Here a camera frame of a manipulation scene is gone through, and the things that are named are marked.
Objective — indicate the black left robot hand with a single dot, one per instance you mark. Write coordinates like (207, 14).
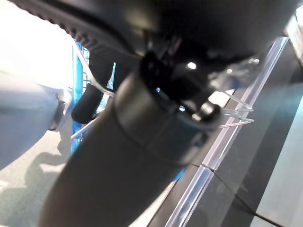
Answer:
(118, 177)

